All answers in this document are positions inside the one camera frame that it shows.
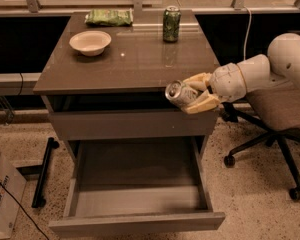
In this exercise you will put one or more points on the black metal bar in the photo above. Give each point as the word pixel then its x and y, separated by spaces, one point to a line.
pixel 38 199

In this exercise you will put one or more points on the closed grey top drawer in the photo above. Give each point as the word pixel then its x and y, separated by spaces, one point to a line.
pixel 94 125

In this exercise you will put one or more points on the grey office chair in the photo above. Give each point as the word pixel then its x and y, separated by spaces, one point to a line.
pixel 278 113

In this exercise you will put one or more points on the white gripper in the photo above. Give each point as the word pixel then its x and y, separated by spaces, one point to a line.
pixel 227 82

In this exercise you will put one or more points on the silver 7up can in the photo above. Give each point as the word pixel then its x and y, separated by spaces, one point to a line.
pixel 180 93

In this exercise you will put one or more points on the open grey middle drawer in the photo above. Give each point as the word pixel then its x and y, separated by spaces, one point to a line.
pixel 136 186

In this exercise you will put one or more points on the white bowl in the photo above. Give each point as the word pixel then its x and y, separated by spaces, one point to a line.
pixel 90 43

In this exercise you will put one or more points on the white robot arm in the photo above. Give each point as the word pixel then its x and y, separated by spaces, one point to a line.
pixel 279 66

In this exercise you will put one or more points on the green soda can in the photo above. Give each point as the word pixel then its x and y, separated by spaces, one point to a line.
pixel 171 22

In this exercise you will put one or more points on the grey drawer cabinet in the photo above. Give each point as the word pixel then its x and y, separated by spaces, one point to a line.
pixel 131 74

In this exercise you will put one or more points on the white cardboard box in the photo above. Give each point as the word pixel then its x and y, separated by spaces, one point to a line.
pixel 12 185

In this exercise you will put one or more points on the green chip bag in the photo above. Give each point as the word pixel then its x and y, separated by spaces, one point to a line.
pixel 109 17

